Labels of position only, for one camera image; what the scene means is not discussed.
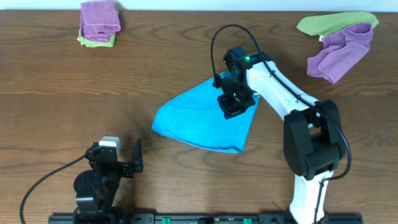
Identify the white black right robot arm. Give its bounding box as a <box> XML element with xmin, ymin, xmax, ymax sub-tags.
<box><xmin>214</xmin><ymin>46</ymin><xmax>352</xmax><ymax>223</ymax></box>

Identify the folded purple cloth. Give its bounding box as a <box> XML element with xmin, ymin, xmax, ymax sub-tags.
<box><xmin>80</xmin><ymin>1</ymin><xmax>121</xmax><ymax>43</ymax></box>

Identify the loose purple cloth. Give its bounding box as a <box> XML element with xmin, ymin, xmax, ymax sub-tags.
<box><xmin>307</xmin><ymin>22</ymin><xmax>373</xmax><ymax>84</ymax></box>

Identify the blue microfiber cloth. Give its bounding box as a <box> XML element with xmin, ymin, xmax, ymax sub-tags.
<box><xmin>152</xmin><ymin>78</ymin><xmax>260</xmax><ymax>153</ymax></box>

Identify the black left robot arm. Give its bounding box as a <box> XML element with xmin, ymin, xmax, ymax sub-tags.
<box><xmin>72</xmin><ymin>136</ymin><xmax>144</xmax><ymax>223</ymax></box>

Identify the folded green cloth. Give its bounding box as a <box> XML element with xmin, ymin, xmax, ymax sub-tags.
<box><xmin>77</xmin><ymin>12</ymin><xmax>116</xmax><ymax>48</ymax></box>

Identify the loose green cloth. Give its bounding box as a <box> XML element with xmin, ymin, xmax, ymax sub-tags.
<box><xmin>296</xmin><ymin>12</ymin><xmax>379</xmax><ymax>36</ymax></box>

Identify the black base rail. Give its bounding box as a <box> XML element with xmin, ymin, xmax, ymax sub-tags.
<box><xmin>48</xmin><ymin>212</ymin><xmax>364</xmax><ymax>224</ymax></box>

